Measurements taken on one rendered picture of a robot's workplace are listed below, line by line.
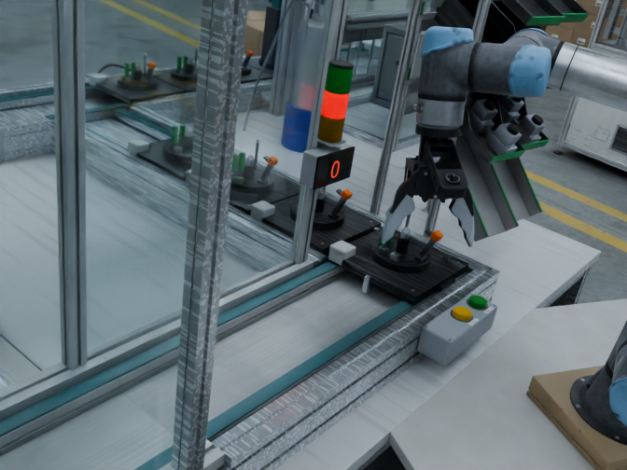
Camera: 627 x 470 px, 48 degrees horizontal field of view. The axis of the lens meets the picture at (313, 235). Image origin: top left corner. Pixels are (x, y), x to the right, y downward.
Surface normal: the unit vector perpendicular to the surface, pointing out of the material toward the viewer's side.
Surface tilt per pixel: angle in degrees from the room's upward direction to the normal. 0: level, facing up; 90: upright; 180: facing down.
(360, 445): 0
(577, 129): 90
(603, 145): 90
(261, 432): 0
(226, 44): 90
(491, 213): 45
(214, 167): 90
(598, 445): 3
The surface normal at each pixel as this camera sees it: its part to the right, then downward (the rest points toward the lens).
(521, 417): 0.14, -0.88
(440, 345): -0.63, 0.27
